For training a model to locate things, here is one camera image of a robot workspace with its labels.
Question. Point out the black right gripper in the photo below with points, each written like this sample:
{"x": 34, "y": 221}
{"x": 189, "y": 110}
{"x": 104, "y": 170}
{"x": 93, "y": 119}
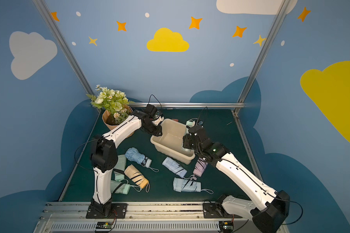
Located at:
{"x": 191, "y": 142}

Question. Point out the orange beige umbrella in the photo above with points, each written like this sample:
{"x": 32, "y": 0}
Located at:
{"x": 137, "y": 177}

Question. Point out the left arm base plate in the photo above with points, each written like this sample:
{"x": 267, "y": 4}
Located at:
{"x": 116, "y": 211}

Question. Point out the large flower pot brown wrap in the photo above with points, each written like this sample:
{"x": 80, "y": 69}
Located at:
{"x": 114, "y": 103}

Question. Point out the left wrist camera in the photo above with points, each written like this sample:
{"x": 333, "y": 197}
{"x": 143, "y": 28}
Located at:
{"x": 159, "y": 120}

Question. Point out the beige plastic storage box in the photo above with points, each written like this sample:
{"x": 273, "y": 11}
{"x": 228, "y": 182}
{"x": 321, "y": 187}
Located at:
{"x": 171, "y": 141}

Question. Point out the light blue umbrella front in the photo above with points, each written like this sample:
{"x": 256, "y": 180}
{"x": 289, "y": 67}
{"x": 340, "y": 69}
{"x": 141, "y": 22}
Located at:
{"x": 184, "y": 185}

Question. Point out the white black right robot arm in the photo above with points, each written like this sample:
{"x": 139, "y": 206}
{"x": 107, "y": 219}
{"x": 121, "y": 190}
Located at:
{"x": 266, "y": 207}

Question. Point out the pale green umbrella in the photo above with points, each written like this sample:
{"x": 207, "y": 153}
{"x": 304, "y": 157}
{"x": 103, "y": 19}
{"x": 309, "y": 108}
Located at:
{"x": 190, "y": 123}

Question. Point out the mint green umbrella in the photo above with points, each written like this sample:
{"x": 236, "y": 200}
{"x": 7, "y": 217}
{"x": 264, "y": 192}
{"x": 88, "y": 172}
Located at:
{"x": 117, "y": 187}
{"x": 119, "y": 168}

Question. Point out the aluminium front rail frame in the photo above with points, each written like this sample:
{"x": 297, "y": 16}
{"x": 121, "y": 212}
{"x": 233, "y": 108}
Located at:
{"x": 141, "y": 217}

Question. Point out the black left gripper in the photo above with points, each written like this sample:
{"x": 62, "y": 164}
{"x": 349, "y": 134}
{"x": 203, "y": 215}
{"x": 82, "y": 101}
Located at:
{"x": 153, "y": 128}

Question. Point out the light blue umbrella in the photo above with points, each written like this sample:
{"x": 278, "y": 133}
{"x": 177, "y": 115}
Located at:
{"x": 184, "y": 185}
{"x": 174, "y": 167}

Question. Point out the sky blue umbrella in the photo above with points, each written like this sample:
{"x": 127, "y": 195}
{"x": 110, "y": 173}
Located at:
{"x": 133, "y": 155}

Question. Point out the lilac purple folded umbrella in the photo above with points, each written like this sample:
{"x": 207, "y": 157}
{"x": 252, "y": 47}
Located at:
{"x": 200, "y": 167}

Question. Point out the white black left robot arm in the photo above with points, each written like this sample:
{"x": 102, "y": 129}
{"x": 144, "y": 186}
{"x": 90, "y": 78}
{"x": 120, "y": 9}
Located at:
{"x": 104, "y": 156}

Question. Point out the light blue umbrella centre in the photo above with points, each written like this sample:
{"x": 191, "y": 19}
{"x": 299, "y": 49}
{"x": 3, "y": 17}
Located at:
{"x": 174, "y": 167}

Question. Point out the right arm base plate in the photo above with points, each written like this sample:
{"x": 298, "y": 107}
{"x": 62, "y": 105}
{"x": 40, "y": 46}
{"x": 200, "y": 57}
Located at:
{"x": 215, "y": 210}

